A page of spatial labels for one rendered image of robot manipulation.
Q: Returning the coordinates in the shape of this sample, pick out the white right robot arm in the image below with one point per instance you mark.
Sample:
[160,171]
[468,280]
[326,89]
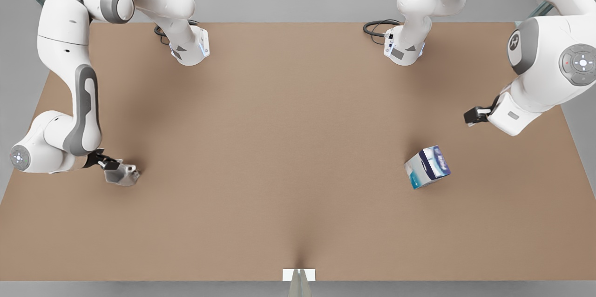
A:
[60,45]

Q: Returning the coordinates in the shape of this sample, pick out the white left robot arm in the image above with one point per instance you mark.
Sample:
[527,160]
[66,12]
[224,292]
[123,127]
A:
[549,55]

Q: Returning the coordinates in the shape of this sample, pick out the blue and white carton box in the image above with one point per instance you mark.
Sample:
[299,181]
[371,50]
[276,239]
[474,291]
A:
[427,167]

